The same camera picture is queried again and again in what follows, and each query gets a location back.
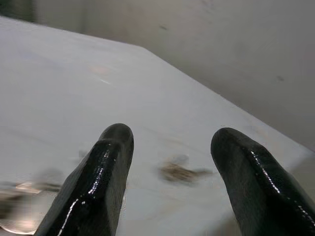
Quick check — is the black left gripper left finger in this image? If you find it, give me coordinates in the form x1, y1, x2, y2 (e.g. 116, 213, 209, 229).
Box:
34, 123, 135, 236

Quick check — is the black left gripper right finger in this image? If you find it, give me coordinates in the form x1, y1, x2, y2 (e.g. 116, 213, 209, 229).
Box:
211, 127, 315, 236

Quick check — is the white folding table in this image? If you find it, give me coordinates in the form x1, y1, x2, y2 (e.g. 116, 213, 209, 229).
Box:
0, 16, 315, 236

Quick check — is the silver key bunch with ring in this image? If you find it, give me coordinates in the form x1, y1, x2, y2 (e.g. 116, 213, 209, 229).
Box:
0, 169, 64, 234

